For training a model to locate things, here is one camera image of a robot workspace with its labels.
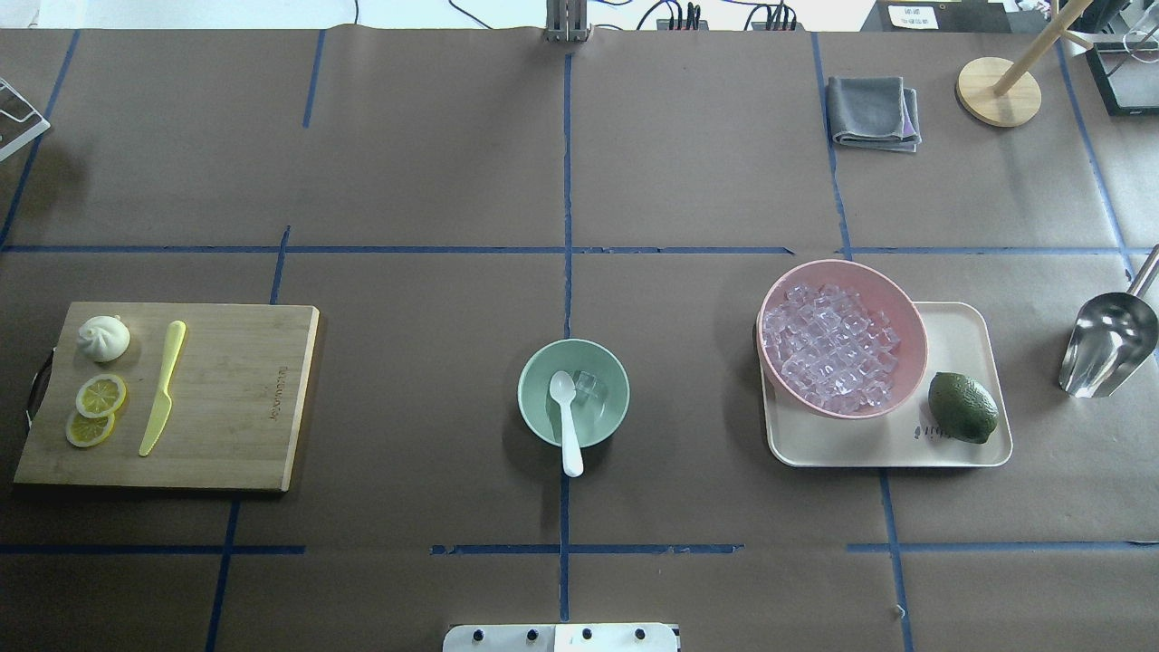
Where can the clear ice cube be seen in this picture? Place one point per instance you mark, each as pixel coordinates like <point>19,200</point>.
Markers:
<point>590,388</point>

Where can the white plastic spoon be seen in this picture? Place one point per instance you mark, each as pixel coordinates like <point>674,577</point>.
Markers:
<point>563,392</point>

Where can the mint green bowl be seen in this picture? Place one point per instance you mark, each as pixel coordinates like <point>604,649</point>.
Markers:
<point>594,422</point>

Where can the pile of clear ice cubes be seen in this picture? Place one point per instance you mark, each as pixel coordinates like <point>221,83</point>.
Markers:
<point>829,348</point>

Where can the pink bowl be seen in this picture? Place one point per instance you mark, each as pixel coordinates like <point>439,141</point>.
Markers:
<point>879,294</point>

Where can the metal ice scoop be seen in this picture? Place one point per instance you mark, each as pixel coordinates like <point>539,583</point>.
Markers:
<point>1113,335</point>

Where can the bamboo cutting board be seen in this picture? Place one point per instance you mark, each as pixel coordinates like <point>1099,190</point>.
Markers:
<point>238,395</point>

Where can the folded grey cloth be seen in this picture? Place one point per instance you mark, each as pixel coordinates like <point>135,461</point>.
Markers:
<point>873,113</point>

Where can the cream plastic tray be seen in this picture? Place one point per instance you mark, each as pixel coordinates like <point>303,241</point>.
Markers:
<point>958,341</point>

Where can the green avocado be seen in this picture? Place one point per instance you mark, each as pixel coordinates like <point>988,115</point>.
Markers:
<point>962,407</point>

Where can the yellow plastic knife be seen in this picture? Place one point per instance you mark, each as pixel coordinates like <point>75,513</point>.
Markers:
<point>163,402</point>

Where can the wooden mug tree stand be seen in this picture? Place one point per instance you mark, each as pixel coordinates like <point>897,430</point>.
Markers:
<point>1004,93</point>

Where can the white cup rack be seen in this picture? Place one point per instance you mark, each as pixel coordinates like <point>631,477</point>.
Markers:
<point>21,122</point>

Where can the aluminium frame post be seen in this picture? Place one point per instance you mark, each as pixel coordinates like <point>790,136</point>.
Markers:
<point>567,21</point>

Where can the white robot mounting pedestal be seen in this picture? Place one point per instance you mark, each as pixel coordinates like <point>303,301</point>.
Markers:
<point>616,636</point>

